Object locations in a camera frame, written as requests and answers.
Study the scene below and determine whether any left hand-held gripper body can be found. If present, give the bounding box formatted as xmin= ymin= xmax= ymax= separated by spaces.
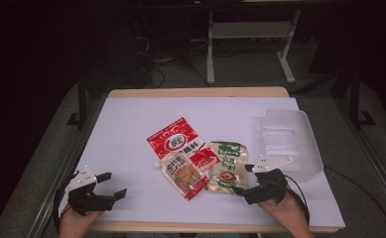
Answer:
xmin=64 ymin=165 xmax=115 ymax=216

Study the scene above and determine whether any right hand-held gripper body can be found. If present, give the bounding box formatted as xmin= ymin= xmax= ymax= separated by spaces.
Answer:
xmin=243 ymin=156 xmax=294 ymax=205

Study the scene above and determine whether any green and beige sauce packet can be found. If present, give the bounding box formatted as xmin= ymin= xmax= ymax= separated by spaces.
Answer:
xmin=204 ymin=141 xmax=250 ymax=196

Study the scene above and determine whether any clear plastic container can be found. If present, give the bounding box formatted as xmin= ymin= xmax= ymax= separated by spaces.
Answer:
xmin=259 ymin=108 xmax=324 ymax=182

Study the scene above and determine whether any white spouted sauce pouch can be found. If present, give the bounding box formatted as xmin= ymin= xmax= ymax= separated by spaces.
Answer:
xmin=154 ymin=150 xmax=210 ymax=202

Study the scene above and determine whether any red seasoning packet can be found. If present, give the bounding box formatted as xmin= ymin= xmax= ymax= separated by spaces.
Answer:
xmin=146 ymin=117 xmax=221 ymax=173

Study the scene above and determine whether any person's left hand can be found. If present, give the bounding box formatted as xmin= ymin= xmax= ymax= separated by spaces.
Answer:
xmin=59 ymin=206 xmax=104 ymax=238

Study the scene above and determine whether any person's right hand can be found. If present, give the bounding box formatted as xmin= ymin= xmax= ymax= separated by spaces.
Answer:
xmin=258 ymin=189 xmax=314 ymax=238

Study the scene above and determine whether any white table cover sheet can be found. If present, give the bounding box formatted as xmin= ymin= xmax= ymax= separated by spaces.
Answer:
xmin=59 ymin=96 xmax=346 ymax=229

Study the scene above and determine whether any black metal stand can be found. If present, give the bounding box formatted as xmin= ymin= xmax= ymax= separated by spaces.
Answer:
xmin=348 ymin=65 xmax=377 ymax=128
xmin=65 ymin=73 xmax=89 ymax=130

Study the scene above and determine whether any left hand-held gripper cable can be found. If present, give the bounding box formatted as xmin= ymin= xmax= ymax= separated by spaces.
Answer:
xmin=52 ymin=172 xmax=79 ymax=234

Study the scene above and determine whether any hand-held gripper cable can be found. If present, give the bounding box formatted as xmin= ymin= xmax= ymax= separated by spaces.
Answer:
xmin=283 ymin=173 xmax=312 ymax=229
xmin=52 ymin=172 xmax=79 ymax=234

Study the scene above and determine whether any metal frame rail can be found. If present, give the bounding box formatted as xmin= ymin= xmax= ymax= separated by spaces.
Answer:
xmin=26 ymin=95 xmax=107 ymax=238
xmin=332 ymin=95 xmax=386 ymax=216

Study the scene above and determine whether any right hand-held gripper cable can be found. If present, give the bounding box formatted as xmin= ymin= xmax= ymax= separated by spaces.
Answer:
xmin=283 ymin=173 xmax=312 ymax=229

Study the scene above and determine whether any thin black floor cable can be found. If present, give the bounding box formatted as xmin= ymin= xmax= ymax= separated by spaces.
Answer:
xmin=322 ymin=165 xmax=386 ymax=238

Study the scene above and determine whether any tangled black floor cable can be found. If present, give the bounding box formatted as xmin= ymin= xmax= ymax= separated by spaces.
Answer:
xmin=140 ymin=63 xmax=167 ymax=88

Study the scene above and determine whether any white metal stand frame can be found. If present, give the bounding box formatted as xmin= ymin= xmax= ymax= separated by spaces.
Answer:
xmin=205 ymin=9 xmax=303 ymax=86

